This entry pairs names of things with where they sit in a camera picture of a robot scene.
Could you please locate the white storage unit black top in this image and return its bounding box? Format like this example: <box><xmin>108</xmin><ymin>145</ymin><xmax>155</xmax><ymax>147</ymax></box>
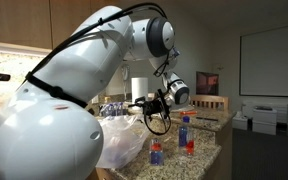
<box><xmin>252</xmin><ymin>105</ymin><xmax>278</xmax><ymax>136</ymax></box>

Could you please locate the shrink-wrapped water bottle pack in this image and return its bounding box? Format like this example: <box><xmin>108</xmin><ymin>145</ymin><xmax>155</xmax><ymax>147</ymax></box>
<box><xmin>98</xmin><ymin>101</ymin><xmax>125</xmax><ymax>118</ymax></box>

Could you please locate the white paper towel roll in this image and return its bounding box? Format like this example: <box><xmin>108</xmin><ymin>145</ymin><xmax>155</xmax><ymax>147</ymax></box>
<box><xmin>131</xmin><ymin>77</ymin><xmax>149</xmax><ymax>107</ymax></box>

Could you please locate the wooden base cabinet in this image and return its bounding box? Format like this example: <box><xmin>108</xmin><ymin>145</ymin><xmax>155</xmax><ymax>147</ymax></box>
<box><xmin>95</xmin><ymin>167</ymin><xmax>120</xmax><ymax>180</ymax></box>

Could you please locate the clear glass plate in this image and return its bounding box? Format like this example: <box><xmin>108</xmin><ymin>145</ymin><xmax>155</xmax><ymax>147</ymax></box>
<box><xmin>173</xmin><ymin>105</ymin><xmax>196</xmax><ymax>113</ymax></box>

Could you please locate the translucent white plastic bag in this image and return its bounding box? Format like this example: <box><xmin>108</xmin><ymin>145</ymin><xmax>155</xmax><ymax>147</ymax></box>
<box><xmin>95</xmin><ymin>114</ymin><xmax>152</xmax><ymax>170</ymax></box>

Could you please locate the orange marker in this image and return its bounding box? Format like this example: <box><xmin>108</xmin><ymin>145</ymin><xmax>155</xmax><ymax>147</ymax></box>
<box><xmin>180</xmin><ymin>110</ymin><xmax>199</xmax><ymax>116</ymax></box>

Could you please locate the small white box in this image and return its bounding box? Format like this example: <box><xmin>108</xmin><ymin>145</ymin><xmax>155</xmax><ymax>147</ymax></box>
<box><xmin>231</xmin><ymin>110</ymin><xmax>250</xmax><ymax>131</ymax></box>

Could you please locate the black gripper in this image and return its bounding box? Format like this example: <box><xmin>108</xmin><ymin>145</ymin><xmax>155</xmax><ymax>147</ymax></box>
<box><xmin>127</xmin><ymin>88</ymin><xmax>171</xmax><ymax>116</ymax></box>

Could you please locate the black pen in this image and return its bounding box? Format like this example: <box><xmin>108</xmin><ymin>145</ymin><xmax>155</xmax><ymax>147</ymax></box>
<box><xmin>195</xmin><ymin>116</ymin><xmax>220</xmax><ymax>122</ymax></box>

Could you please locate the Fiji water bottle blue cap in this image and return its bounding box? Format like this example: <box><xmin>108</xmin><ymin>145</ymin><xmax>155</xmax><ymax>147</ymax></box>
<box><xmin>149</xmin><ymin>138</ymin><xmax>165</xmax><ymax>167</ymax></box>
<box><xmin>178</xmin><ymin>115</ymin><xmax>196</xmax><ymax>158</ymax></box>

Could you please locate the white projection screen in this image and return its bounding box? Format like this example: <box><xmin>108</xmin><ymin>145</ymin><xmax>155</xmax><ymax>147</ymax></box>
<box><xmin>239</xmin><ymin>21</ymin><xmax>288</xmax><ymax>99</ymax></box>

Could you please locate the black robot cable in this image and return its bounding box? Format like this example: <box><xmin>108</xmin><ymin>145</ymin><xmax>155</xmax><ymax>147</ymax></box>
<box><xmin>25</xmin><ymin>2</ymin><xmax>172</xmax><ymax>136</ymax></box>

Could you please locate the dark reddish framed picture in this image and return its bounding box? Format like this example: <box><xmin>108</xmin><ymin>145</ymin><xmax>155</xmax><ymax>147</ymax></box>
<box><xmin>195</xmin><ymin>70</ymin><xmax>220</xmax><ymax>96</ymax></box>

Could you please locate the white wall phone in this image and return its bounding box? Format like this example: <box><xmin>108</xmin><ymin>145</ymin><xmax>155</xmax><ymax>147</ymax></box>
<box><xmin>121</xmin><ymin>63</ymin><xmax>131</xmax><ymax>101</ymax></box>

